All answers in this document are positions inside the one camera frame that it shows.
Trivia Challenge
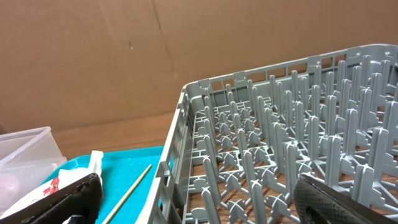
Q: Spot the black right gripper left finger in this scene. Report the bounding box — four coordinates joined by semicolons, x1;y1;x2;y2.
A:
1;173;103;224

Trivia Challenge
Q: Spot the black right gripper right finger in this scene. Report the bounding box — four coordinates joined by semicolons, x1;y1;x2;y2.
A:
294;174;397;224

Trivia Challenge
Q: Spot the white napkin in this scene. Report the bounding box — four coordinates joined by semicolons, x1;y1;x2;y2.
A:
1;151;104;218

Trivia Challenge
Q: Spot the red snack wrapper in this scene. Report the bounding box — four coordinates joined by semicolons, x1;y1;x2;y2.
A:
43;177;60;196

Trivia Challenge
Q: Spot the wooden chopstick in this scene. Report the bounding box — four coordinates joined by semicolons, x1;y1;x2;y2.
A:
102;164;152;224

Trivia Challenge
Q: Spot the teal plastic tray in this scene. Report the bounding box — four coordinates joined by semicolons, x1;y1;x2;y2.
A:
39;146;174;224

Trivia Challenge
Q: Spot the clear plastic bin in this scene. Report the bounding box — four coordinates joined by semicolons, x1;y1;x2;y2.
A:
1;126;66;213

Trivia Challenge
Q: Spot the grey dish rack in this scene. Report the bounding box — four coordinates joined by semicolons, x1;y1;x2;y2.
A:
137;44;397;223

